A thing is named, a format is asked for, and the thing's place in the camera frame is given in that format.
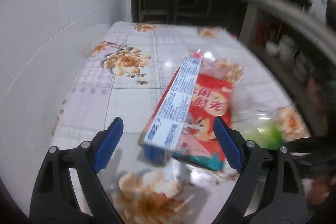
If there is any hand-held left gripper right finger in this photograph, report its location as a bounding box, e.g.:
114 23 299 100
213 116 308 224

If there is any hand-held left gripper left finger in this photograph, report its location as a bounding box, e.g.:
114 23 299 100
29 117 124 224

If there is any green plastic bottle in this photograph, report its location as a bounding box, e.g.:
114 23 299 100
244 119 286 151

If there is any red snack packet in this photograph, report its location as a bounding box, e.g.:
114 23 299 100
160 72 235 171

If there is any white and blue toothpaste box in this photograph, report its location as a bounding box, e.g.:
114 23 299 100
138 55 203 164

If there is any floral tablecloth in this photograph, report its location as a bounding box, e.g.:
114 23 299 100
51 21 313 224

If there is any clear plastic wrapper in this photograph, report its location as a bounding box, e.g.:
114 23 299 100
192 49 244 83

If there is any stack of bowls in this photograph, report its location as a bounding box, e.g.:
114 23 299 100
265 35 297 62

